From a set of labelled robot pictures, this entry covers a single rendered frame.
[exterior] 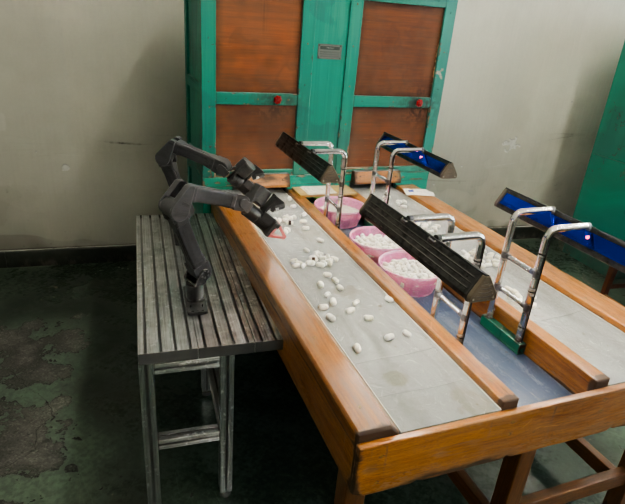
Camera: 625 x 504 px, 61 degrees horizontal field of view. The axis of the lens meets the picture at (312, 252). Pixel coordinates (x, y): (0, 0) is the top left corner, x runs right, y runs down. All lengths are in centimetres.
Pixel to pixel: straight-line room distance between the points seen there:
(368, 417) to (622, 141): 351
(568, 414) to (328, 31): 204
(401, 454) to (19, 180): 297
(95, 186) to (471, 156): 276
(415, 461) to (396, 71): 216
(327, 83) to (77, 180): 173
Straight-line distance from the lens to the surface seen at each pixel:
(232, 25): 271
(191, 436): 192
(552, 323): 200
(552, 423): 166
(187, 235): 180
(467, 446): 149
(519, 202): 203
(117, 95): 355
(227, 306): 192
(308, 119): 286
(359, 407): 136
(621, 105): 453
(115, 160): 363
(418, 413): 142
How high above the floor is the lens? 164
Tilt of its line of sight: 24 degrees down
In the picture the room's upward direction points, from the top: 5 degrees clockwise
